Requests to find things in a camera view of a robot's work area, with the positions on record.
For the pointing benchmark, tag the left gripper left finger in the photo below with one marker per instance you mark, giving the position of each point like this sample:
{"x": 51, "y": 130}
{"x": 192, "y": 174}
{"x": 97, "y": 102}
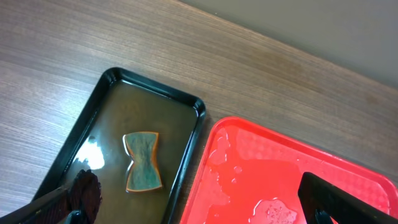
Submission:
{"x": 75, "y": 202}

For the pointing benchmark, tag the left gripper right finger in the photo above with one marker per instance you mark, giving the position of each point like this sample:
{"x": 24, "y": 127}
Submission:
{"x": 322, "y": 202}

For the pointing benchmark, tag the orange green sponge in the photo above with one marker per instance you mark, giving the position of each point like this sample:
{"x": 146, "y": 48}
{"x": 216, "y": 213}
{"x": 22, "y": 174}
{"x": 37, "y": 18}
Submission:
{"x": 143, "y": 172}

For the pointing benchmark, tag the red plastic tray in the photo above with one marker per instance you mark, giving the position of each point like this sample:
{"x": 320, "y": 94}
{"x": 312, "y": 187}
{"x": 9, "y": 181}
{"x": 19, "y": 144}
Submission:
{"x": 251, "y": 174}

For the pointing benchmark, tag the black water tray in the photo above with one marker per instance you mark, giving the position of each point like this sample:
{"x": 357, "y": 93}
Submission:
{"x": 124, "y": 102}

